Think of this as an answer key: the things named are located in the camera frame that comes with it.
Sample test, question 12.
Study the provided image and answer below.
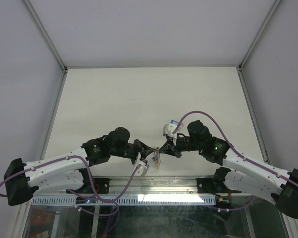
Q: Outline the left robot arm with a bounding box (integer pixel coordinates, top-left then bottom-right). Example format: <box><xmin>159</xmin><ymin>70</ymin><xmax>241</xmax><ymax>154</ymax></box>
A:
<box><xmin>0</xmin><ymin>127</ymin><xmax>153</xmax><ymax>206</ymax></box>

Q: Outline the large steel keyring yellow handle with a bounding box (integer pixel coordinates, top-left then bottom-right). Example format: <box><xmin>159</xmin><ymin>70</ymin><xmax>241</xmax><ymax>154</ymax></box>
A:
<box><xmin>152</xmin><ymin>147</ymin><xmax>161</xmax><ymax>169</ymax></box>

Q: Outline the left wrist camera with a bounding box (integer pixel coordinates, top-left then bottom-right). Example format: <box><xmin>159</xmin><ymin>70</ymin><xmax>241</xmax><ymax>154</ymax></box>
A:
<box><xmin>133</xmin><ymin>153</ymin><xmax>149</xmax><ymax>177</ymax></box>

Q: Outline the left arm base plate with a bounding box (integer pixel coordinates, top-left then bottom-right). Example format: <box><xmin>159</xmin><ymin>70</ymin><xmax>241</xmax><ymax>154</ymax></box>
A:
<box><xmin>72</xmin><ymin>178</ymin><xmax>111</xmax><ymax>194</ymax></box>

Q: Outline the slotted cable duct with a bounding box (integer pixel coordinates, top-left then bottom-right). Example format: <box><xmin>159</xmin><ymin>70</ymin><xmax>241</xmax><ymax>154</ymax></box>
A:
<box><xmin>31</xmin><ymin>194</ymin><xmax>216</xmax><ymax>207</ymax></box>

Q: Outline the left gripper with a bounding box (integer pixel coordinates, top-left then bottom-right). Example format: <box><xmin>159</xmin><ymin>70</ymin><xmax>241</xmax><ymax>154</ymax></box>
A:
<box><xmin>110</xmin><ymin>138</ymin><xmax>154</xmax><ymax>165</ymax></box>

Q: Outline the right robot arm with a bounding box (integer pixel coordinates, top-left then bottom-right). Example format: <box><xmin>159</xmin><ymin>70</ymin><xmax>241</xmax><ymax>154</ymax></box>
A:
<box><xmin>159</xmin><ymin>120</ymin><xmax>298</xmax><ymax>219</ymax></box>

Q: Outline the aluminium front rail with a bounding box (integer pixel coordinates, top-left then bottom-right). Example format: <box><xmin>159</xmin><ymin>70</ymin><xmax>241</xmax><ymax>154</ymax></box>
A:
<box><xmin>39</xmin><ymin>175</ymin><xmax>239</xmax><ymax>196</ymax></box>

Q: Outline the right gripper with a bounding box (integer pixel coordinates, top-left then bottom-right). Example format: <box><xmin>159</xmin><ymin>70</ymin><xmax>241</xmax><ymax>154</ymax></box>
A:
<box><xmin>158</xmin><ymin>135</ymin><xmax>203</xmax><ymax>159</ymax></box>

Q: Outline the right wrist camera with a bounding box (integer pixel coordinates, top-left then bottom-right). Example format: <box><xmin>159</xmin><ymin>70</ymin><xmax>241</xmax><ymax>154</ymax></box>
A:
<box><xmin>162</xmin><ymin>123</ymin><xmax>181</xmax><ymax>138</ymax></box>

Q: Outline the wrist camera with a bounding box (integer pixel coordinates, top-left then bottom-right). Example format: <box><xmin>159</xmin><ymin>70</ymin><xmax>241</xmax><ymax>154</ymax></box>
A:
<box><xmin>162</xmin><ymin>123</ymin><xmax>181</xmax><ymax>138</ymax></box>
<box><xmin>133</xmin><ymin>153</ymin><xmax>149</xmax><ymax>177</ymax></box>

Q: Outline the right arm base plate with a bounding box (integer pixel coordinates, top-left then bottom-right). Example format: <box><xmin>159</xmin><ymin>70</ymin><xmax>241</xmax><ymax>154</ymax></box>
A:
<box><xmin>196</xmin><ymin>178</ymin><xmax>229</xmax><ymax>196</ymax></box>

